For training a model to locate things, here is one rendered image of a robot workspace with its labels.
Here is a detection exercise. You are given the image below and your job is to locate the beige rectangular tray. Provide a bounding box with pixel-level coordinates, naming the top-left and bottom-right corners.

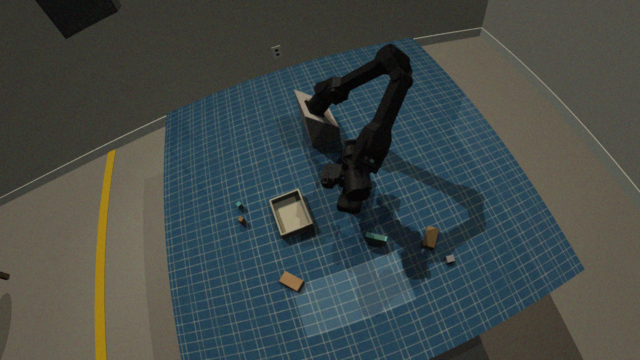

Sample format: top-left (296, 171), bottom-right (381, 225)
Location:
top-left (269, 188), bottom-right (314, 240)

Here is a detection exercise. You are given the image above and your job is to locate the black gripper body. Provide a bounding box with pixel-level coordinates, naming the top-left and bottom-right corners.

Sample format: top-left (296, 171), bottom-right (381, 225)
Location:
top-left (337, 156), bottom-right (371, 214)

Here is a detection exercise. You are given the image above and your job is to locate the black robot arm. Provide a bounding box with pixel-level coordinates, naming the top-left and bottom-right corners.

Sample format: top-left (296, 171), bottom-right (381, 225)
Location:
top-left (304, 43), bottom-right (413, 202)

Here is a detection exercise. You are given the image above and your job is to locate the tan rectangular block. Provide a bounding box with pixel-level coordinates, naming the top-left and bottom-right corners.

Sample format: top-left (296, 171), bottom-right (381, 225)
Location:
top-left (422, 226), bottom-right (439, 249)

